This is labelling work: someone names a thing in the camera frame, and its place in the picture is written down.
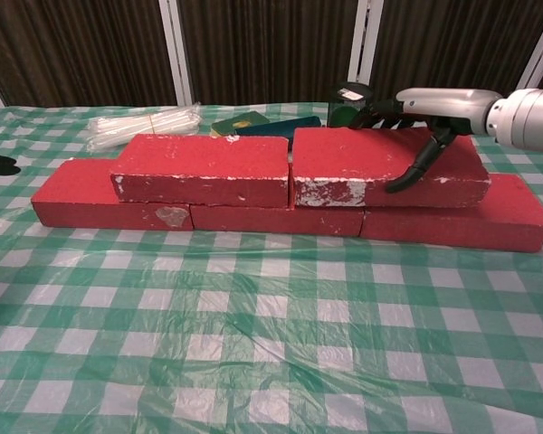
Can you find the green white checkered tablecloth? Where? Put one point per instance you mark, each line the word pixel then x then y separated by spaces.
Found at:
pixel 140 339

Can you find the red foam brick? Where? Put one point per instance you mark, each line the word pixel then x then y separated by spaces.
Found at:
pixel 208 158
pixel 72 199
pixel 276 221
pixel 479 226
pixel 353 153

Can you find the black cylindrical container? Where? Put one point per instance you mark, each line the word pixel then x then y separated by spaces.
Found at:
pixel 344 104

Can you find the blue plastic case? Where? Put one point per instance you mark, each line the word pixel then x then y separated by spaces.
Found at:
pixel 276 128

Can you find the bundle of white straws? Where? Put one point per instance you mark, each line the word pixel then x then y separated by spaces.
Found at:
pixel 136 126

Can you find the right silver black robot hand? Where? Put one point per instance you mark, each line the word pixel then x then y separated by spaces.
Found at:
pixel 448 106

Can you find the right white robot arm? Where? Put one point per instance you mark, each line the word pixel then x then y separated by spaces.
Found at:
pixel 529 117

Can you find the green yellow sponge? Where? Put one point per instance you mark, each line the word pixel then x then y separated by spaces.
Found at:
pixel 240 122

